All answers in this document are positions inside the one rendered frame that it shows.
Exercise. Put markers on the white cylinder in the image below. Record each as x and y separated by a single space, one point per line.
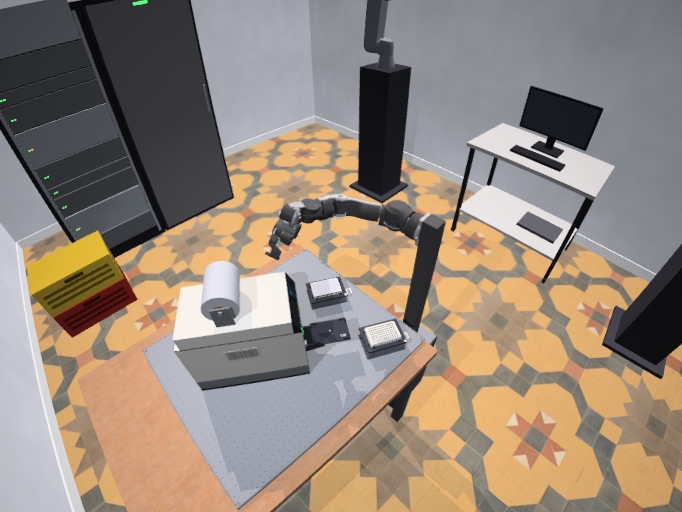
221 287

